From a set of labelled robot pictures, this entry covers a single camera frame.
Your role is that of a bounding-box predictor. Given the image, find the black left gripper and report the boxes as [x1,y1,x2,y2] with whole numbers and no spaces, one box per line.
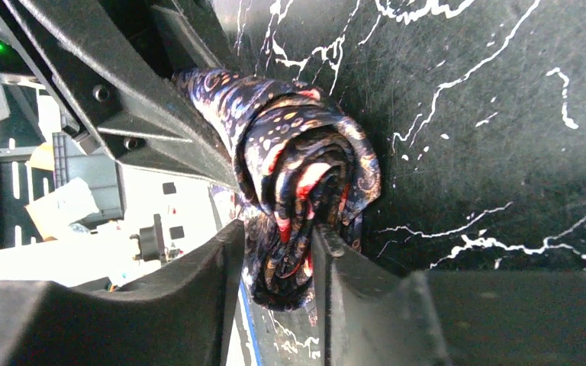
[0,1,239,189]

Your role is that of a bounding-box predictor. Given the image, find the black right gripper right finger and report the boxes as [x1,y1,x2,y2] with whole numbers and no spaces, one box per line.
[313,226,586,365]

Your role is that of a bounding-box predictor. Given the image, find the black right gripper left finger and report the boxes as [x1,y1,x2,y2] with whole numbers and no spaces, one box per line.
[0,220,245,365]

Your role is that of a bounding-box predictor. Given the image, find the dark storage crates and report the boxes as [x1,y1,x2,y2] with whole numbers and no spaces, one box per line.
[0,86,124,249]

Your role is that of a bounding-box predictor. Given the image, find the dark paisley red-dotted tie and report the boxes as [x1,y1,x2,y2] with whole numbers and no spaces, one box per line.
[171,69,382,311]

